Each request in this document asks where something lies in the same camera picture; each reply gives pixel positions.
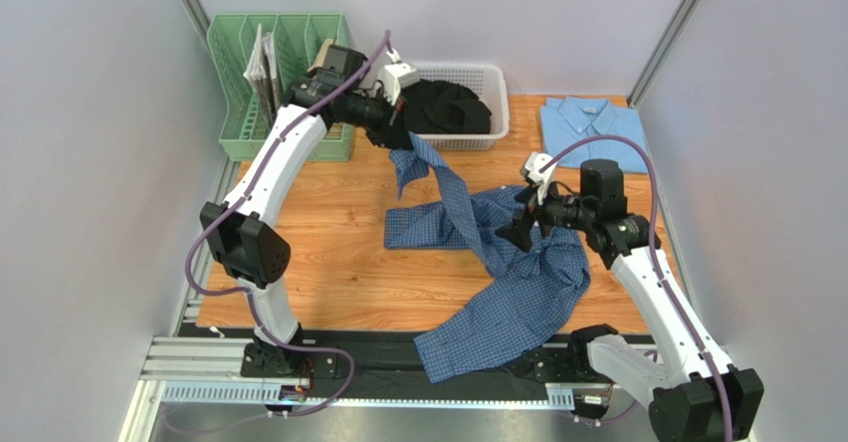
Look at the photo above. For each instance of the aluminium rail frame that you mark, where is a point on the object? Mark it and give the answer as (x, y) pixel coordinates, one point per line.
(210, 377)

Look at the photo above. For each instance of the tan book in organizer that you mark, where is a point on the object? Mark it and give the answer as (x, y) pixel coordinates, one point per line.
(321, 55)

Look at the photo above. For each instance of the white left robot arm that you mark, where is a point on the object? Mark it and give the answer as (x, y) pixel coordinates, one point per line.
(240, 231)

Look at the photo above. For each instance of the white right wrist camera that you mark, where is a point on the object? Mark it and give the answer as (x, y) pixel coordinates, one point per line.
(538, 171)

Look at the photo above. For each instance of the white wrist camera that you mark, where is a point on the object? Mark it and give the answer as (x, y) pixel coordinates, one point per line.
(538, 171)
(394, 78)

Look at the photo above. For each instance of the folded light blue shirt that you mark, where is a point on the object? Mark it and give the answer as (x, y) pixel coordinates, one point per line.
(564, 122)

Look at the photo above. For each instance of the white plastic basket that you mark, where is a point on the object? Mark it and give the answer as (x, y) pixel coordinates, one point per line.
(488, 83)

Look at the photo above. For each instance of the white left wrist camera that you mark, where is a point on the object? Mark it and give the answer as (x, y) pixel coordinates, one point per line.
(394, 78)

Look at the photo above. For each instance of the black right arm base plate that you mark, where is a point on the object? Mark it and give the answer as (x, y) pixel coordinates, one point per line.
(554, 364)

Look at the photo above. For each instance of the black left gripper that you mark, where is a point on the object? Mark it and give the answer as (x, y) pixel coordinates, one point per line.
(392, 133)

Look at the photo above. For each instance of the green plastic file organizer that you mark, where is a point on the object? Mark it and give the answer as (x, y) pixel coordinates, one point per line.
(231, 38)

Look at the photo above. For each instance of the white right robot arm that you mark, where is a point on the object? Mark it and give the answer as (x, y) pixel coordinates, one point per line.
(694, 392)

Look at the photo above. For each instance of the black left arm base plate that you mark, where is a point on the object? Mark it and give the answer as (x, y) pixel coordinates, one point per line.
(262, 360)

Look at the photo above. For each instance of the white papers in organizer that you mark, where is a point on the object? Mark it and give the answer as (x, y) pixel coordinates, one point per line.
(263, 76)

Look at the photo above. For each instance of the blue checked long sleeve shirt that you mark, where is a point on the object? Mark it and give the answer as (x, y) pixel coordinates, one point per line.
(532, 294)

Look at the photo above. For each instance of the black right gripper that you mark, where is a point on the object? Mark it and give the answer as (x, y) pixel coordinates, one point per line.
(530, 212)

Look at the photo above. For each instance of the black garment in basket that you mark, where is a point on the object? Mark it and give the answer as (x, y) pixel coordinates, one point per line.
(441, 107)

